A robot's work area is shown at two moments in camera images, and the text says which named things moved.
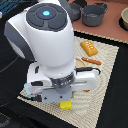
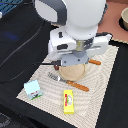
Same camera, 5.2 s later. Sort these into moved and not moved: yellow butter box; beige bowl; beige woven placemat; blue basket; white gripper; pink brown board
Moved: yellow butter box; white gripper
Not moved: beige bowl; beige woven placemat; blue basket; pink brown board
